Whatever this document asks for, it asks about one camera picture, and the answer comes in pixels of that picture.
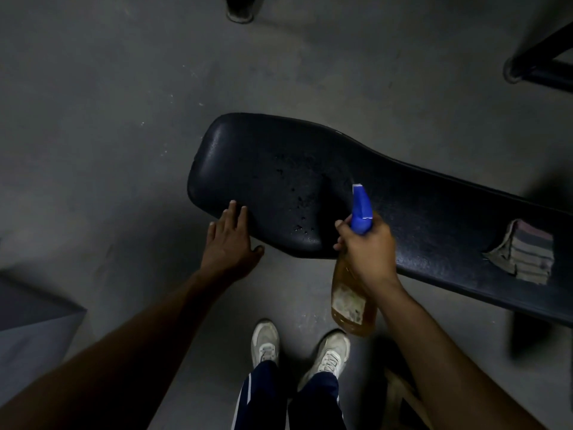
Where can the person's left thumb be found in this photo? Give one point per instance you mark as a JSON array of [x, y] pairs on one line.
[[258, 252]]

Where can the person's right forearm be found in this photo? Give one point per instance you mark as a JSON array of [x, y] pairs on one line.
[[438, 362]]

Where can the black metal equipment frame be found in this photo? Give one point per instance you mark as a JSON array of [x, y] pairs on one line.
[[544, 62]]

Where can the person's left hand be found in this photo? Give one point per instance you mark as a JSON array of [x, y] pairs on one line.
[[228, 250]]

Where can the white sneaker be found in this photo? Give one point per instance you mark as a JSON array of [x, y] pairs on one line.
[[330, 353], [265, 342]]

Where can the navy striped track trousers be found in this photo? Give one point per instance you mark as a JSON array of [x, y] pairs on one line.
[[268, 398]]

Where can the person's left little finger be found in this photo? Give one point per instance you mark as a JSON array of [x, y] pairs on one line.
[[211, 231]]

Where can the person's left forearm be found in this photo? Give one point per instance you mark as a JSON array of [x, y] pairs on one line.
[[121, 358]]

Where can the striped folded cleaning cloth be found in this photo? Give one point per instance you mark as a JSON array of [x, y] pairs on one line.
[[526, 253]]

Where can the tan metal frame piece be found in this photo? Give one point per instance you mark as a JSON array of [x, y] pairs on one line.
[[403, 403]]

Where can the grey padded block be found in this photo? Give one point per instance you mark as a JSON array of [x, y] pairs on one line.
[[33, 335]]

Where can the black padded gym bench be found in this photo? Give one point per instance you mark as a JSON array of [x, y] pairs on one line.
[[295, 174]]

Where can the white right sneaker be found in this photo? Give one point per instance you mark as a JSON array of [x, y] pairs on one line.
[[330, 353]]

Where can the person's left middle finger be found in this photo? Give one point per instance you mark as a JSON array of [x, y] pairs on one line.
[[232, 214]]

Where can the orange spray bottle blue nozzle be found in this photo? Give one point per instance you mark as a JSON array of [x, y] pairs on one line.
[[353, 315]]

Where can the person's right fingers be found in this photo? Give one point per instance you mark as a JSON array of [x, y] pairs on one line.
[[344, 232]]

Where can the person's right hand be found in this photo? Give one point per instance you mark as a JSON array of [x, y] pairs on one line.
[[374, 257]]

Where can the white left sneaker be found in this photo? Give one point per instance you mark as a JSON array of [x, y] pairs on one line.
[[265, 342]]

